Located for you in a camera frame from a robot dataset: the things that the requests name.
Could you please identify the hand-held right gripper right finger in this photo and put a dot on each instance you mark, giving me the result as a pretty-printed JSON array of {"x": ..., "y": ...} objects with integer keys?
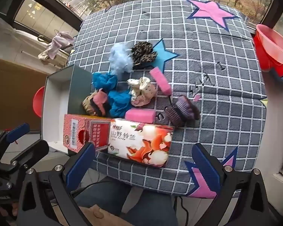
[{"x": 206, "y": 169}]

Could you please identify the brown cardboard sheet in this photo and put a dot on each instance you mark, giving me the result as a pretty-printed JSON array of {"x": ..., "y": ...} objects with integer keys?
[{"x": 14, "y": 94}]

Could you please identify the beige garment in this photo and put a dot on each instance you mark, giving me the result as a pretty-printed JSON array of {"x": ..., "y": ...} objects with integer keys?
[{"x": 44, "y": 56}]

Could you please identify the grey cardboard box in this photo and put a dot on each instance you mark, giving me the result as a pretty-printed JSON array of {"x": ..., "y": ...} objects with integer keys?
[{"x": 56, "y": 103}]

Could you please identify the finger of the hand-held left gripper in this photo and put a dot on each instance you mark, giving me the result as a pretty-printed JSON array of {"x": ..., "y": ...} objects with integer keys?
[
  {"x": 35, "y": 149},
  {"x": 17, "y": 131}
]

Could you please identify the blue cloth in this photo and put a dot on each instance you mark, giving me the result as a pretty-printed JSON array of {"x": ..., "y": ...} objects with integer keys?
[
  {"x": 103, "y": 80},
  {"x": 119, "y": 102}
]

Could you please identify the pink sponge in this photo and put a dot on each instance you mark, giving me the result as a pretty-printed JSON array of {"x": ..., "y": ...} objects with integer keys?
[
  {"x": 140, "y": 115},
  {"x": 160, "y": 81}
]

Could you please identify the pink sock with black trim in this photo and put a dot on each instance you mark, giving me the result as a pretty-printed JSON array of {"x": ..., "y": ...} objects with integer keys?
[{"x": 100, "y": 97}]

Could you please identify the red plastic stool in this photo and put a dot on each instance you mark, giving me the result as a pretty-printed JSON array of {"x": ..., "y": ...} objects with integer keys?
[{"x": 39, "y": 101}]

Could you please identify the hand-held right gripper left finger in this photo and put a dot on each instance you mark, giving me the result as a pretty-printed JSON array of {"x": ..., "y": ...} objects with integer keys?
[{"x": 82, "y": 164}]

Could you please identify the cream polka dot scrunchie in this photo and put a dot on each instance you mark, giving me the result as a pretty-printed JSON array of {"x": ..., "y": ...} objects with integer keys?
[{"x": 141, "y": 91}]

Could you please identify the leopard print scrunchie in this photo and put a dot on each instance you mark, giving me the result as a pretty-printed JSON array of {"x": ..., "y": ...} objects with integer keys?
[{"x": 141, "y": 51}]

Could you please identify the red plastic basin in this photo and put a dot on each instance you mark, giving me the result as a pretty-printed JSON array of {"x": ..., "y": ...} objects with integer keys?
[{"x": 271, "y": 49}]

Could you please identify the pink garment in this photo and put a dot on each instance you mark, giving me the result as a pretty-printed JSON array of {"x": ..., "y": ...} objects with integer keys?
[{"x": 59, "y": 42}]

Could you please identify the light blue fluffy scrunchie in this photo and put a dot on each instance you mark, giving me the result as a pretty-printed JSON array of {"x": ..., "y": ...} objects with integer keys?
[{"x": 120, "y": 58}]

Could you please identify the red and white printed carton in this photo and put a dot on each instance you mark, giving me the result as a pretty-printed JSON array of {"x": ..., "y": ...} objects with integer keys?
[{"x": 132, "y": 141}]

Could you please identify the purple striped sock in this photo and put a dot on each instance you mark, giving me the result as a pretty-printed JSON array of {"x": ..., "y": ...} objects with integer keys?
[{"x": 181, "y": 109}]

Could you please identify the grey checkered star blanket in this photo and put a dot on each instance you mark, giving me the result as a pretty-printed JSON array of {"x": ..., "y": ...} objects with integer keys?
[{"x": 226, "y": 75}]

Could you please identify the person's blue jeans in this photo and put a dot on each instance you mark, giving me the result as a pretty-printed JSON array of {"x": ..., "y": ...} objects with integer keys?
[{"x": 113, "y": 193}]

